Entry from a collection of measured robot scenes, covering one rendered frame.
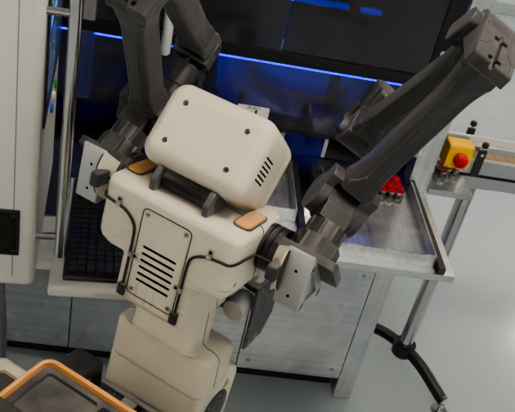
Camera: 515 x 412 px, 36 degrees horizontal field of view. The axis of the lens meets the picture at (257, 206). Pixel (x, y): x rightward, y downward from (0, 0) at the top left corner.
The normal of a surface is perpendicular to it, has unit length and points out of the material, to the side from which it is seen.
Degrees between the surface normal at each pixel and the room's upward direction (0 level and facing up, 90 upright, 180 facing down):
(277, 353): 90
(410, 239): 0
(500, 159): 0
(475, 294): 0
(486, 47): 34
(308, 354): 90
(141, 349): 82
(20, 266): 90
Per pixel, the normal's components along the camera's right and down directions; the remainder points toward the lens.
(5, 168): 0.12, 0.57
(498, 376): 0.19, -0.81
